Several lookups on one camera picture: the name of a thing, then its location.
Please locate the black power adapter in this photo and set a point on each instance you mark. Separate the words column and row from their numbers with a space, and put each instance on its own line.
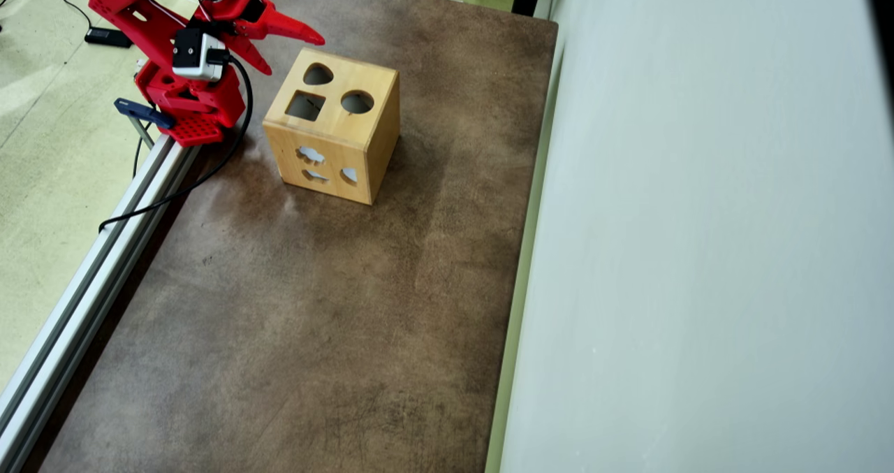
column 101, row 37

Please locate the aluminium profile rail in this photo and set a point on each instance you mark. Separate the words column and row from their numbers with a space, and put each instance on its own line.
column 42, row 368

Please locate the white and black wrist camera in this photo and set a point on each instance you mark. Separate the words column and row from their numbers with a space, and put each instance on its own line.
column 195, row 55

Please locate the blue clamp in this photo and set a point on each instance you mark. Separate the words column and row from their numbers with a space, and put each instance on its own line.
column 143, row 112

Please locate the wooden shape sorter box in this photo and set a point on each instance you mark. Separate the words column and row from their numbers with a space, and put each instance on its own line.
column 349, row 151

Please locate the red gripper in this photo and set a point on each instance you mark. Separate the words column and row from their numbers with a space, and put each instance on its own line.
column 246, row 24

